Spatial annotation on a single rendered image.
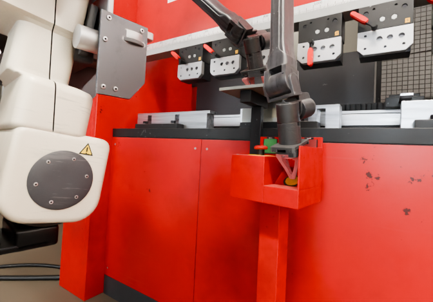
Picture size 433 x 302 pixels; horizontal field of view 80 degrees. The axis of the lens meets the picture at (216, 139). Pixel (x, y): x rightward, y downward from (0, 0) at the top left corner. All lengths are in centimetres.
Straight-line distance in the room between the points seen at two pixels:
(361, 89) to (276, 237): 102
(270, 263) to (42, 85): 66
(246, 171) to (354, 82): 99
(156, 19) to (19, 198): 126
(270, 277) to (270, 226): 13
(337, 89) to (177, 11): 94
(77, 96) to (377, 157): 76
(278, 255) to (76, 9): 73
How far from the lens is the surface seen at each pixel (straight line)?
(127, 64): 57
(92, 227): 153
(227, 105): 179
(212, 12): 105
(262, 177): 69
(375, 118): 125
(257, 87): 83
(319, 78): 160
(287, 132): 67
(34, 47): 59
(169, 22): 152
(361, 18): 103
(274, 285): 80
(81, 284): 165
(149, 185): 128
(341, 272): 93
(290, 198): 66
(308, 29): 110
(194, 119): 126
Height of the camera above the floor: 79
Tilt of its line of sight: 2 degrees up
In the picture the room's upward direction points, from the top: 3 degrees clockwise
